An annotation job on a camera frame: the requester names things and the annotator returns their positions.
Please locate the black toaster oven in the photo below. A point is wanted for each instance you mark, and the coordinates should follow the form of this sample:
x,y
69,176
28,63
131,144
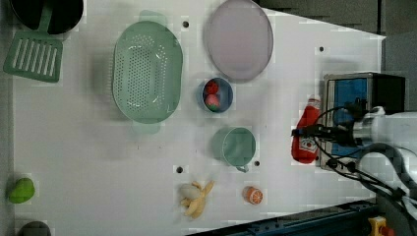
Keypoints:
x,y
349,97

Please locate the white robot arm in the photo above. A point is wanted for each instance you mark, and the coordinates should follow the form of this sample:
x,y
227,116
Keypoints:
x,y
371,147

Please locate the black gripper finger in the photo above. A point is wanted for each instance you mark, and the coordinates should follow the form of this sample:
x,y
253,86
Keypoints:
x,y
309,132

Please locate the green perforated colander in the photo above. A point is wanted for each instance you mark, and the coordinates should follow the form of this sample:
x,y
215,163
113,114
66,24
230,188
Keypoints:
x,y
147,72

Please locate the small blue bowl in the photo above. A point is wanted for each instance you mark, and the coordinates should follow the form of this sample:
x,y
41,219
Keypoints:
x,y
225,95

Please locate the green metal mug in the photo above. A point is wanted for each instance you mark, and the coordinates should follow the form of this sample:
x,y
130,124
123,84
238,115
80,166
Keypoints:
x,y
236,146

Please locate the green toy pear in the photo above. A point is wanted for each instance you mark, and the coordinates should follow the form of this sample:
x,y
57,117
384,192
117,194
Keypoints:
x,y
22,192

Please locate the red ketchup bottle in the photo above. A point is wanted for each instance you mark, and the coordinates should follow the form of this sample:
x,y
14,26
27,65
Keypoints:
x,y
305,150

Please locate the orange slice toy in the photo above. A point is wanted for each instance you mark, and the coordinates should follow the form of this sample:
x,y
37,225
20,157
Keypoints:
x,y
252,195

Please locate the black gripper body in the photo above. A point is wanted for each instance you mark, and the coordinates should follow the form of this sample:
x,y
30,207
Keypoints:
x,y
341,135

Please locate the black cylinder cup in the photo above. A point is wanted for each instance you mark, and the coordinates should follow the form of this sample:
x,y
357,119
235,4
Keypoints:
x,y
35,228
65,13

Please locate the green slotted spatula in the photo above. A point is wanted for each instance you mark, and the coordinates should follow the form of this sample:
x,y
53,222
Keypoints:
x,y
36,54

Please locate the pink toy fruit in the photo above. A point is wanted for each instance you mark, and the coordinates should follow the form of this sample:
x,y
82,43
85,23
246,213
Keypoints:
x,y
212,102

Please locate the grey oval plate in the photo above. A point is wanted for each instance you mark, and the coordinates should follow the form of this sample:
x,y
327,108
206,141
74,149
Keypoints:
x,y
239,39

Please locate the red toy strawberry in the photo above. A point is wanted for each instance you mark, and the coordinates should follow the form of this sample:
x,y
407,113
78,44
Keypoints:
x,y
211,87

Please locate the blue metal frame rail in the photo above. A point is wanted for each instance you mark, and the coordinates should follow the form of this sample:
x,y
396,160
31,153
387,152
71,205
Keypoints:
x,y
342,220

